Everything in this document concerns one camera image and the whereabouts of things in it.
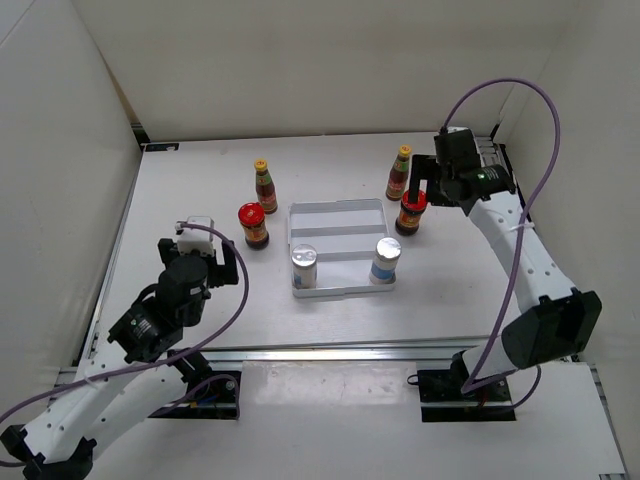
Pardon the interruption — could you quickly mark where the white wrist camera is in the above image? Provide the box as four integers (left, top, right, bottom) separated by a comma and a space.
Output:
175, 216, 216, 257
439, 126, 470, 134

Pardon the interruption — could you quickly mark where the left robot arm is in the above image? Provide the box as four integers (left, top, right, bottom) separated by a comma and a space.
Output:
1, 228, 249, 479

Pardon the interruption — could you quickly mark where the left tall sauce bottle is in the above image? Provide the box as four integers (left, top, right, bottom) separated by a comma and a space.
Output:
254, 158, 278, 214

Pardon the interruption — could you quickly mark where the aluminium frame rail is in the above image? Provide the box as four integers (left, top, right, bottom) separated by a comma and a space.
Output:
202, 337, 485, 368

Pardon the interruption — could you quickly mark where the right tall sauce bottle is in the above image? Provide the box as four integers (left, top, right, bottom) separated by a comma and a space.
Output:
385, 145, 412, 201

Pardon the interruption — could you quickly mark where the red-lid sauce jar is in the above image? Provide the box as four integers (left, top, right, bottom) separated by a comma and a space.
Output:
395, 190, 428, 236
238, 202, 269, 250

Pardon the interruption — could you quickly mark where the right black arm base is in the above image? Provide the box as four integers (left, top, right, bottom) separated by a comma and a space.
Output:
407, 353, 516, 423

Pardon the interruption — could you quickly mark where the left black corner label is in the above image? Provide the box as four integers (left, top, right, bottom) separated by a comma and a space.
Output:
144, 142, 179, 152

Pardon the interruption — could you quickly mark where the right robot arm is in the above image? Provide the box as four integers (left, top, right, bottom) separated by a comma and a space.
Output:
409, 128, 602, 400

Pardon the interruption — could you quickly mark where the tall sauce bottle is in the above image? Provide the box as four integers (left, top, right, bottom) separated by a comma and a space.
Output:
385, 145, 412, 201
254, 158, 278, 214

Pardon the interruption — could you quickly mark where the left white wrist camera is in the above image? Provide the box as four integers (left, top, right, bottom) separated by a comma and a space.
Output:
175, 216, 216, 257

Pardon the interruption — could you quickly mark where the white silver-cap shaker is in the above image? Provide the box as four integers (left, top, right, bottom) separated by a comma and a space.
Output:
291, 244, 318, 289
369, 237, 402, 284

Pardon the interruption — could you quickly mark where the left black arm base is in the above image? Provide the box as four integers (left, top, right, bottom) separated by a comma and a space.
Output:
150, 353, 242, 420

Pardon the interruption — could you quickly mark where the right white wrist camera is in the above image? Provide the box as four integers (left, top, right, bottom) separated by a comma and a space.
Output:
439, 126, 470, 134

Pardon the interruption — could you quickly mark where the white divided organizer tray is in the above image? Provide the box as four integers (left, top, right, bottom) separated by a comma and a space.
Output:
288, 199, 395, 298

